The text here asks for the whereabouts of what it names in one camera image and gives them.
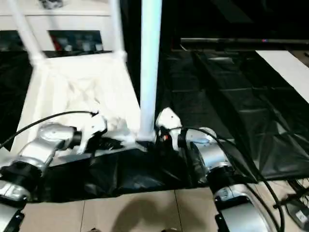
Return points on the white plastic table leg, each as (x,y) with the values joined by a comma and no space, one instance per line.
(149,60)
(117,26)
(26,31)

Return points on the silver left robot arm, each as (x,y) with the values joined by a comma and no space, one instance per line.
(50,137)

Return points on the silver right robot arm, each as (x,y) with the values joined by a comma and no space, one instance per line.
(212,154)

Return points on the black glossy mat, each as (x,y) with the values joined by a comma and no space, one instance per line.
(229,108)

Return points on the dark left robot foot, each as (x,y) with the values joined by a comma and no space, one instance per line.
(94,230)

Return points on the long black bar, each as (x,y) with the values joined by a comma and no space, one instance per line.
(241,41)

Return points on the white cabinet with glass doors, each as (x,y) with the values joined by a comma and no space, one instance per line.
(72,21)

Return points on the black floor stand leg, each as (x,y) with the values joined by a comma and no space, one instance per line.
(285,201)

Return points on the white flat board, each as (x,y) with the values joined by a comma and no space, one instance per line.
(285,70)

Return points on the dark object on cabinet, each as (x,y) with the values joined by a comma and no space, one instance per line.
(50,3)

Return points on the grey power adapter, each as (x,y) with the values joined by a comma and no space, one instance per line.
(299,215)

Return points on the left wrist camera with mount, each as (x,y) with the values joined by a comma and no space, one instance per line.
(94,125)

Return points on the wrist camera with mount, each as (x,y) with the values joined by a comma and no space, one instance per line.
(94,125)
(169,119)

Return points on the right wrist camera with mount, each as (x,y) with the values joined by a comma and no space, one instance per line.
(169,119)

